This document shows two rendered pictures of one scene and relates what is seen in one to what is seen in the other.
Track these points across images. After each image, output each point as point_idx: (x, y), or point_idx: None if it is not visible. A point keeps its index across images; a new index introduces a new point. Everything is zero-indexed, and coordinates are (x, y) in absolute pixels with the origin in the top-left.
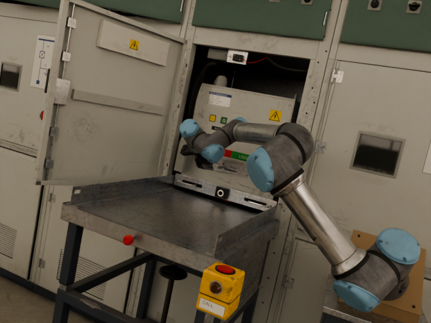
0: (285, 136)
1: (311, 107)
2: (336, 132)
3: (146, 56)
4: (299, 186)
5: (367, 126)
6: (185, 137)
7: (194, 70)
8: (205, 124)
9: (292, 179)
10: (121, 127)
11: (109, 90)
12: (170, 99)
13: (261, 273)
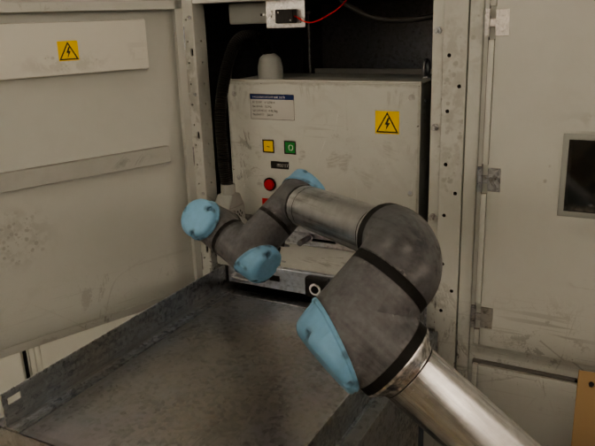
0: (367, 265)
1: (455, 98)
2: (516, 143)
3: (102, 64)
4: (418, 376)
5: (581, 121)
6: (197, 240)
7: (215, 49)
8: (258, 160)
9: (397, 367)
10: (95, 211)
11: (47, 154)
12: (180, 126)
13: (421, 433)
